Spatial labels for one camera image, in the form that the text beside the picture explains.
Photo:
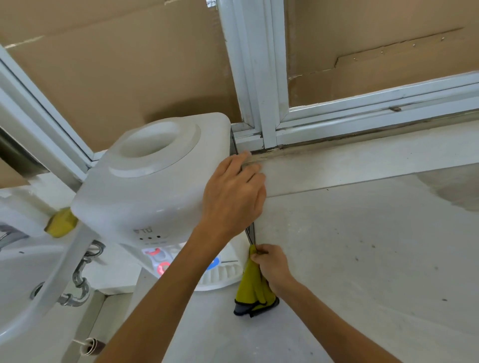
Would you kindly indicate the person's right hand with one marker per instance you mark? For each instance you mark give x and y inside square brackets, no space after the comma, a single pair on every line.
[273,267]

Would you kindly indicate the person's left hand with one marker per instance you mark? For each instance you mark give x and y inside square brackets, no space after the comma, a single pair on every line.
[228,198]

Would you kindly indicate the person's left middle finger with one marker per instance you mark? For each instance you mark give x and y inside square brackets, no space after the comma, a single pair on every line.
[257,180]

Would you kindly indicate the person's right thumb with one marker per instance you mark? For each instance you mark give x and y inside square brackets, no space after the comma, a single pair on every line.
[256,258]

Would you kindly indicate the person's left little finger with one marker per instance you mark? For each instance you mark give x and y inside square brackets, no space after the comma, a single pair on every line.
[236,158]

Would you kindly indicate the yellow cleaning cloth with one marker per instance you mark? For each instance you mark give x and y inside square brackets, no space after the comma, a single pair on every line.
[252,288]

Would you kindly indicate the white water dispenser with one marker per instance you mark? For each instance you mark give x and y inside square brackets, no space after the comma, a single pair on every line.
[149,194]

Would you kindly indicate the person's right forearm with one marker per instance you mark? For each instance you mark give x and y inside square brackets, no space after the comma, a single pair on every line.
[329,325]

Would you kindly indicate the person's left forearm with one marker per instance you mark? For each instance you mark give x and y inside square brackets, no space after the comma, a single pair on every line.
[164,299]

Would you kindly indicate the large brown cardboard sheet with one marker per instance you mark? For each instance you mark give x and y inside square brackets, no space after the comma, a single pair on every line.
[123,67]

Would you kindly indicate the chrome sink drain pipe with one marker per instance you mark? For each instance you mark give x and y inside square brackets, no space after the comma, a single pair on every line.
[79,278]

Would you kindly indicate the brown cardboard sheet with staples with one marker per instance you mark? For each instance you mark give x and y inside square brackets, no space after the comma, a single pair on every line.
[374,41]

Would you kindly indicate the brown tape roll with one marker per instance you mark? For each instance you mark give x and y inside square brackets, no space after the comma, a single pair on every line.
[91,346]

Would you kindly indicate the yellow sponge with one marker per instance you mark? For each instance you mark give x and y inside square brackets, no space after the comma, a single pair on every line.
[61,223]

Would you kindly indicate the white ceramic sink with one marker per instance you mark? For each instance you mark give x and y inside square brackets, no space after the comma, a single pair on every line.
[26,284]

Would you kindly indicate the chrome faucet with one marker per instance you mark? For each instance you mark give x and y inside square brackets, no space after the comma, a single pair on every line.
[9,238]

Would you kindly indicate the white window frame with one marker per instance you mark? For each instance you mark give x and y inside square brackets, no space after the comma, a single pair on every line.
[45,123]
[262,74]

